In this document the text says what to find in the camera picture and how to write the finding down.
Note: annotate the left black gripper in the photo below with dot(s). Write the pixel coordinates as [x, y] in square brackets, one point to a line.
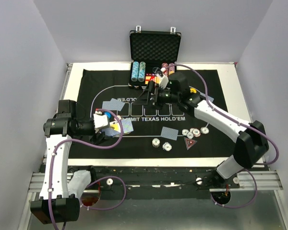
[96, 139]

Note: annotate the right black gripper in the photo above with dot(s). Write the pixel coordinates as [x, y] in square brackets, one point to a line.
[144, 99]

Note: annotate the yellow round blind button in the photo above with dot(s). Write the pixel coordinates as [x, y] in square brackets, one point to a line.
[193, 90]

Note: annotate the blue round blind button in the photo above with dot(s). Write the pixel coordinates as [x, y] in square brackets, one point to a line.
[107, 114]

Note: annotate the blue backed card deck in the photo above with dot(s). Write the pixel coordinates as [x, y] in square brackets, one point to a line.
[127, 125]

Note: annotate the playing card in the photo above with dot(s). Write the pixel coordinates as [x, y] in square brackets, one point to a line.
[169, 133]

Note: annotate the triangular dealer button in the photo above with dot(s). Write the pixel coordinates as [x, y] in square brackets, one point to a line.
[189, 142]

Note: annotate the blue white chip stack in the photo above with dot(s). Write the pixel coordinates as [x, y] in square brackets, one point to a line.
[167, 146]

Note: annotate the grey white chip stack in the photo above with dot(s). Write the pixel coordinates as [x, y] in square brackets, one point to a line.
[156, 142]

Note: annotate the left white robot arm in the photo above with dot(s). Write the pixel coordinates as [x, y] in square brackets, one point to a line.
[59, 198]

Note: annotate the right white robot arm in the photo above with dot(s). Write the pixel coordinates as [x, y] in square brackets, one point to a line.
[249, 138]

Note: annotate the orange chip row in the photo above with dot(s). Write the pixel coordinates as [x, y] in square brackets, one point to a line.
[171, 68]

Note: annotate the red purple chip row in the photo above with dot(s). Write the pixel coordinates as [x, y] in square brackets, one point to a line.
[164, 65]

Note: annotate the red card deck in case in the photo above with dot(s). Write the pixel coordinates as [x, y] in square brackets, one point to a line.
[151, 77]

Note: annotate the teal grey chip row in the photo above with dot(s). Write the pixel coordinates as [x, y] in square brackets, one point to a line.
[141, 72]

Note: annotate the black poker table mat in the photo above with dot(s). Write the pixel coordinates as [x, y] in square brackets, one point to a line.
[99, 86]

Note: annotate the black aluminium chip case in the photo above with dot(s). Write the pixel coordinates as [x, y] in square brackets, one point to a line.
[153, 48]

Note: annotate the light blue chip row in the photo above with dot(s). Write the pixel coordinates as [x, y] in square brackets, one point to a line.
[135, 71]

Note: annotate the white table board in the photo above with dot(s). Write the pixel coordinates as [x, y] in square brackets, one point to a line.
[232, 91]

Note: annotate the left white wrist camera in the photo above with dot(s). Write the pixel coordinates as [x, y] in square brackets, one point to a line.
[101, 121]

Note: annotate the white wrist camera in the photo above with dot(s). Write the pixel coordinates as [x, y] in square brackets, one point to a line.
[101, 121]
[162, 78]

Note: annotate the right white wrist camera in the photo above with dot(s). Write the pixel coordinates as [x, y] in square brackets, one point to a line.
[162, 78]

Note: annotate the aluminium mounting rail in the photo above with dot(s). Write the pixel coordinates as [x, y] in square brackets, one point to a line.
[244, 181]

